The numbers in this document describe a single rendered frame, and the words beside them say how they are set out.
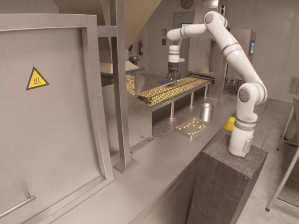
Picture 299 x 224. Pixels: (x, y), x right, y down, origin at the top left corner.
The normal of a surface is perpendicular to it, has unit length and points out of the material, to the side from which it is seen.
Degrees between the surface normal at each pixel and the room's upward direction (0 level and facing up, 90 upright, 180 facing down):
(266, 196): 0
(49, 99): 90
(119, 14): 90
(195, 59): 90
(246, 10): 90
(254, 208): 0
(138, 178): 0
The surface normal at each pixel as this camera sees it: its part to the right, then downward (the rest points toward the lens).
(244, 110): -0.90, 0.18
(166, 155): 0.00, -0.91
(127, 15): 0.70, 0.61
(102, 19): -0.57, 0.70
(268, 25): -0.64, 0.31
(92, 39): 0.76, 0.26
